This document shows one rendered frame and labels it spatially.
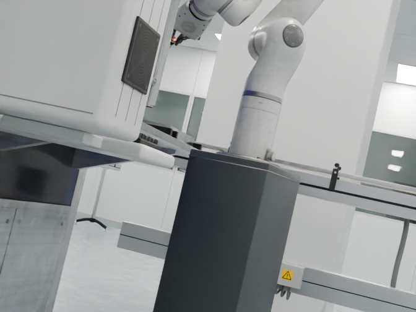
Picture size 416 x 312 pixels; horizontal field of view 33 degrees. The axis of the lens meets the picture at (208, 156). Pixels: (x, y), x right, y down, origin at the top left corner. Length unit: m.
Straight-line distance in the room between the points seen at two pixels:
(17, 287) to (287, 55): 1.07
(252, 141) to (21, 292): 0.86
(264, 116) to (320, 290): 1.18
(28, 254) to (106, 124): 1.12
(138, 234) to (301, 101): 1.12
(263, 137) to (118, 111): 0.84
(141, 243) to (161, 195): 7.47
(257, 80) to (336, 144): 1.65
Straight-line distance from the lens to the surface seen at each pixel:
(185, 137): 2.20
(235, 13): 2.00
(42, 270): 2.37
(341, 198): 2.97
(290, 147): 3.63
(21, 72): 1.25
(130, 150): 1.36
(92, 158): 2.33
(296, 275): 2.95
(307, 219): 3.59
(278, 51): 1.98
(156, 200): 10.64
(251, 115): 1.99
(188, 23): 2.12
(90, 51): 1.20
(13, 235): 2.14
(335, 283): 2.99
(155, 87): 1.38
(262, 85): 2.00
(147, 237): 3.15
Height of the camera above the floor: 0.73
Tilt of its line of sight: 4 degrees up
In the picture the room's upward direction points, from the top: 13 degrees clockwise
